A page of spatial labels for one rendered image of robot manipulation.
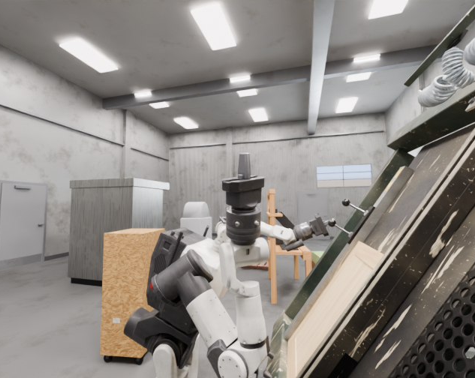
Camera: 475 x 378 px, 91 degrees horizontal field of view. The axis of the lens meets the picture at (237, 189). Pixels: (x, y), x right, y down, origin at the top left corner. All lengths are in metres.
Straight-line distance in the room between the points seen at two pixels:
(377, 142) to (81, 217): 10.93
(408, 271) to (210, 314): 0.51
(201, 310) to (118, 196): 4.36
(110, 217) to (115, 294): 2.53
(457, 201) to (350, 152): 10.91
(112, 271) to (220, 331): 2.11
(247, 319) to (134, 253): 2.03
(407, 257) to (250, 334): 0.42
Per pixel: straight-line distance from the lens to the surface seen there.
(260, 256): 0.62
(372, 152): 11.79
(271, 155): 11.55
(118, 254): 2.66
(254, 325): 0.65
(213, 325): 0.71
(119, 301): 2.76
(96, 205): 5.32
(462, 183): 0.76
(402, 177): 1.25
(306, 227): 1.28
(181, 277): 0.74
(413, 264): 0.73
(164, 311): 1.00
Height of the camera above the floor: 1.52
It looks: 4 degrees up
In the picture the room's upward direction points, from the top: straight up
